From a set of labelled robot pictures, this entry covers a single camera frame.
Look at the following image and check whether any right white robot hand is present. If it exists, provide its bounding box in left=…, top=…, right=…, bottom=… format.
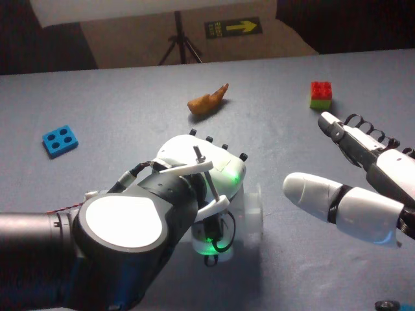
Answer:
left=282, top=111, right=415, bottom=249

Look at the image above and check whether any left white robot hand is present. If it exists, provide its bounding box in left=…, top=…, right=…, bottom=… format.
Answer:
left=155, top=128, right=249, bottom=265

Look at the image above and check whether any large clear plastic syringe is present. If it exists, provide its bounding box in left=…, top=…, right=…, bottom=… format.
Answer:
left=184, top=183, right=264, bottom=257

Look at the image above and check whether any brown toy chicken wing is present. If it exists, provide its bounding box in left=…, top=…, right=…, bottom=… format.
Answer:
left=187, top=82, right=230, bottom=115

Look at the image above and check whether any green building block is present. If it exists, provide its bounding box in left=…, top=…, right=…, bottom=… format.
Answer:
left=309, top=95, right=332, bottom=110

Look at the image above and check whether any red building block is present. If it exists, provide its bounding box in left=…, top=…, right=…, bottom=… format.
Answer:
left=310, top=80, right=333, bottom=100

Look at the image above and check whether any black sign with yellow arrow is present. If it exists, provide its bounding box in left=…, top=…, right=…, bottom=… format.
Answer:
left=204, top=16, right=263, bottom=40

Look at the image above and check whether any black tripod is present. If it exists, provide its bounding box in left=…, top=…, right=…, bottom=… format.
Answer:
left=158, top=11, right=204, bottom=65

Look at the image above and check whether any brown cardboard box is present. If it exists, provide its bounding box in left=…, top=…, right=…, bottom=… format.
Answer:
left=80, top=9, right=320, bottom=69

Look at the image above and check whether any blue block with four holes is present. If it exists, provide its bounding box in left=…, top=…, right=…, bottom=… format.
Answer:
left=41, top=124, right=80, bottom=159

